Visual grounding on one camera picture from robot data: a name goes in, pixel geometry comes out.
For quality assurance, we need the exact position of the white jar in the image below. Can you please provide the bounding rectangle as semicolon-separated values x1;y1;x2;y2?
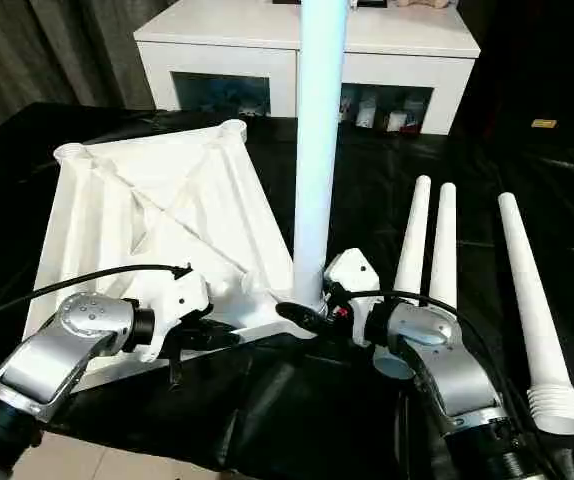
356;99;376;127

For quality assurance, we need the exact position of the grey curtain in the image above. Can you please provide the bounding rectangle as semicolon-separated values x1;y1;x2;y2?
0;0;168;147

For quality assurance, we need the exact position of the white plastic table top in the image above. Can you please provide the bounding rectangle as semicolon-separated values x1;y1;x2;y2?
21;119;321;394

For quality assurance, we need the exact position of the black work mat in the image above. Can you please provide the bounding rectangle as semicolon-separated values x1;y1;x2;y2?
0;102;574;480

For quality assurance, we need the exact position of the white plastic table leg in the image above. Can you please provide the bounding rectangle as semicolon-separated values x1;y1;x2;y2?
393;174;436;297
291;0;344;315
497;192;574;436
426;182;462;312

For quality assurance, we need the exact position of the black left camera cable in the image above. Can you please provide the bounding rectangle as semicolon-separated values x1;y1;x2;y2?
0;262;193;330

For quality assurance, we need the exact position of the black right camera cable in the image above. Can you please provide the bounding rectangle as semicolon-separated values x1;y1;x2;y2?
336;289;568;480

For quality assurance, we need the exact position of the white sideboard cabinet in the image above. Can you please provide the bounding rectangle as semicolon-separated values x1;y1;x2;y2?
133;0;482;136

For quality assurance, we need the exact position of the black camera cable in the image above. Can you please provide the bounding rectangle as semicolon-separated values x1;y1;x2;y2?
0;262;193;330
336;289;568;480

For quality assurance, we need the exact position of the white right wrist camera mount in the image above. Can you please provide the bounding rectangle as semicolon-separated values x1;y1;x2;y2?
324;248;382;347

